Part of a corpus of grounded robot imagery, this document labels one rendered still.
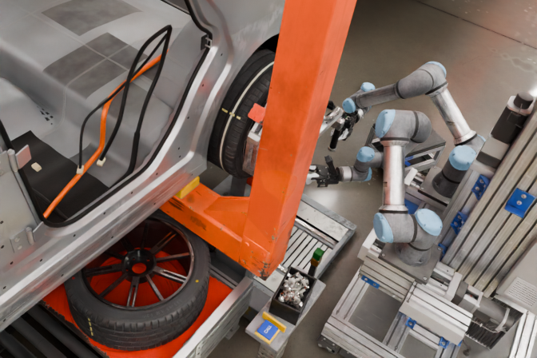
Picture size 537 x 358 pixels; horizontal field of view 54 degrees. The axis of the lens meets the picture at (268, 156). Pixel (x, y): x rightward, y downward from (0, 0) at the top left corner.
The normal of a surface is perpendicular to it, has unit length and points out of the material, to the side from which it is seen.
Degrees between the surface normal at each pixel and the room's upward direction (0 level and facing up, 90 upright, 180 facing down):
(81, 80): 7
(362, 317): 0
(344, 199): 0
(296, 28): 90
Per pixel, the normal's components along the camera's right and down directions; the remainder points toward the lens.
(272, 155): -0.56, 0.51
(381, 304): 0.14, -0.72
